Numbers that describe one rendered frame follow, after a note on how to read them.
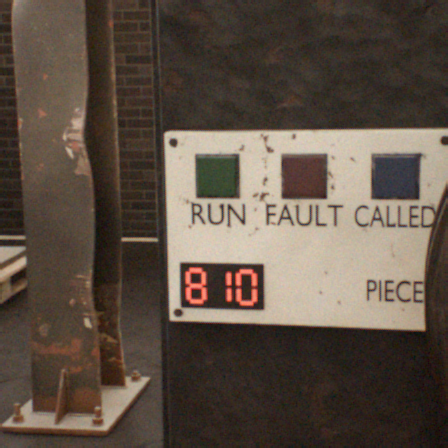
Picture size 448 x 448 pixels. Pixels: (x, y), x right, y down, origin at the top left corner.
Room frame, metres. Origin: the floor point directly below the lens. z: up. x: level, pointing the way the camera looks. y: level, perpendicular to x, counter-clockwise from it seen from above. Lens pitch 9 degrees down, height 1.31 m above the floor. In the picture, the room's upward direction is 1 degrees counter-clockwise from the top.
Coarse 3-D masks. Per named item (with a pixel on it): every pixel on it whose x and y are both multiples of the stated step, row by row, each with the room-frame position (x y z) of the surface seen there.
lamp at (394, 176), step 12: (384, 156) 0.86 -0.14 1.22; (396, 156) 0.86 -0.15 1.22; (408, 156) 0.86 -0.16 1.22; (384, 168) 0.86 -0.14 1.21; (396, 168) 0.86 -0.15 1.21; (408, 168) 0.86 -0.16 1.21; (384, 180) 0.86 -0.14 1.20; (396, 180) 0.86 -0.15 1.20; (408, 180) 0.86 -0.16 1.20; (384, 192) 0.86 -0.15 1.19; (396, 192) 0.86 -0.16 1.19; (408, 192) 0.86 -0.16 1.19
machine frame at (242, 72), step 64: (192, 0) 0.92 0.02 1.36; (256, 0) 0.91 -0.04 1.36; (320, 0) 0.90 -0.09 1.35; (384, 0) 0.89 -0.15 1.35; (192, 64) 0.92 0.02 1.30; (256, 64) 0.91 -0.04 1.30; (320, 64) 0.90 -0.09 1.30; (384, 64) 0.89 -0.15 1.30; (192, 128) 0.92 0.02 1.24; (256, 128) 0.91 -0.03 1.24; (320, 128) 0.90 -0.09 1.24; (384, 128) 0.89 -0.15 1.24; (192, 384) 0.92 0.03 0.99; (256, 384) 0.91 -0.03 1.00; (320, 384) 0.90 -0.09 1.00; (384, 384) 0.88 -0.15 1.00
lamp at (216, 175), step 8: (200, 160) 0.89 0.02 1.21; (208, 160) 0.89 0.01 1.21; (216, 160) 0.89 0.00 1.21; (224, 160) 0.89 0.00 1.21; (232, 160) 0.89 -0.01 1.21; (200, 168) 0.89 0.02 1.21; (208, 168) 0.89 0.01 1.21; (216, 168) 0.89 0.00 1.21; (224, 168) 0.89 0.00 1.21; (232, 168) 0.89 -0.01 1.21; (200, 176) 0.89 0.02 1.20; (208, 176) 0.89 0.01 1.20; (216, 176) 0.89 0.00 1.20; (224, 176) 0.89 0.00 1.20; (232, 176) 0.89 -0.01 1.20; (200, 184) 0.89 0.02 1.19; (208, 184) 0.89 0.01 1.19; (216, 184) 0.89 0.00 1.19; (224, 184) 0.89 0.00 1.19; (232, 184) 0.89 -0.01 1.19; (200, 192) 0.89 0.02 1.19; (208, 192) 0.89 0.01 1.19; (216, 192) 0.89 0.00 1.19; (224, 192) 0.89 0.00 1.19; (232, 192) 0.89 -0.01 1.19
